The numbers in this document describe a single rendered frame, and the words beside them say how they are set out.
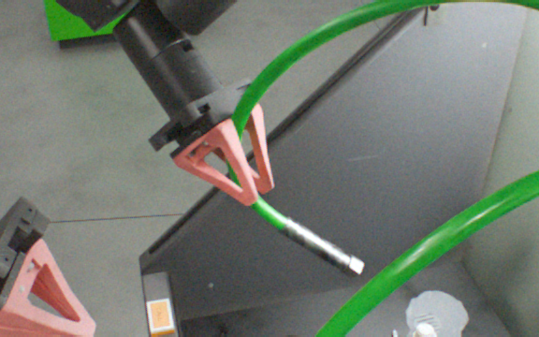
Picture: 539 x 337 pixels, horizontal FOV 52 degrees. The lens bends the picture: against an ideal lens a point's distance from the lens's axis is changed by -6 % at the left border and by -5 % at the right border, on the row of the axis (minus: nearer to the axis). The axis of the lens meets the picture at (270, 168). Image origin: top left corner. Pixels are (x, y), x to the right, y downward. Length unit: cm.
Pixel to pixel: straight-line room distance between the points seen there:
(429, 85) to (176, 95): 38
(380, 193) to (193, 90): 42
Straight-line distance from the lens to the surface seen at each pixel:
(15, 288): 40
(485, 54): 81
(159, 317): 78
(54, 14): 374
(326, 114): 74
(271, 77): 48
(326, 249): 59
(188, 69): 52
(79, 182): 264
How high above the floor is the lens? 157
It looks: 37 degrees down
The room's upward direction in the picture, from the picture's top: straight up
